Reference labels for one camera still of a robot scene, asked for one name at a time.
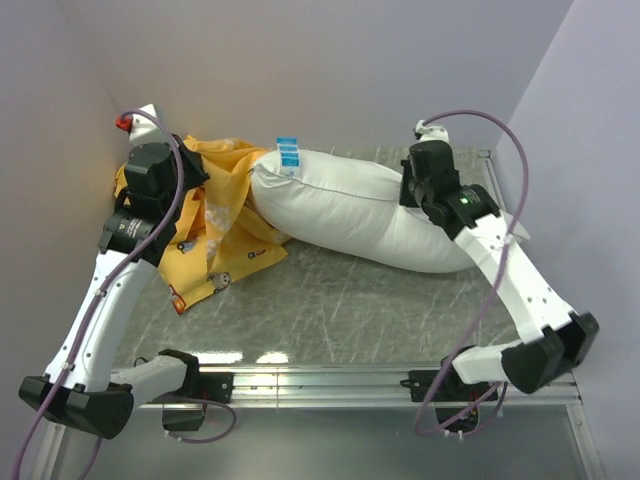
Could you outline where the orange Mickey Mouse pillowcase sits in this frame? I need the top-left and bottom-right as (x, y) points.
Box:
(174, 134), (294, 274)

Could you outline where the white pillow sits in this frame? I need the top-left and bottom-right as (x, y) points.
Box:
(251, 150), (475, 274)

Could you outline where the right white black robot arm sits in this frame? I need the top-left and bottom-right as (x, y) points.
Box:
(400, 137), (600, 400)

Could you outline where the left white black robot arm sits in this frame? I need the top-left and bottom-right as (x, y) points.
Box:
(19, 142), (209, 439)

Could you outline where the yellow vehicle print pillow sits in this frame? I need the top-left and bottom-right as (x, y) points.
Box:
(113, 164), (291, 315)

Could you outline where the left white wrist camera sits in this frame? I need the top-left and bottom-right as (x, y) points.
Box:
(116, 114), (166, 146)

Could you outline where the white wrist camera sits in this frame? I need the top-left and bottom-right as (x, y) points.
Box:
(116, 114), (166, 146)
(414, 120), (450, 144)

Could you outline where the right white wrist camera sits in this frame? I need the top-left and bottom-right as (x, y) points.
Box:
(414, 120), (450, 144)

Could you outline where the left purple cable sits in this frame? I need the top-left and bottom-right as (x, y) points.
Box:
(10, 108), (237, 480)

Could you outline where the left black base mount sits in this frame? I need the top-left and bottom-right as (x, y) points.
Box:
(161, 372), (237, 438)

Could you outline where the aluminium frame rail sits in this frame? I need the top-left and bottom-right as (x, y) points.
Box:
(29, 149), (596, 480)

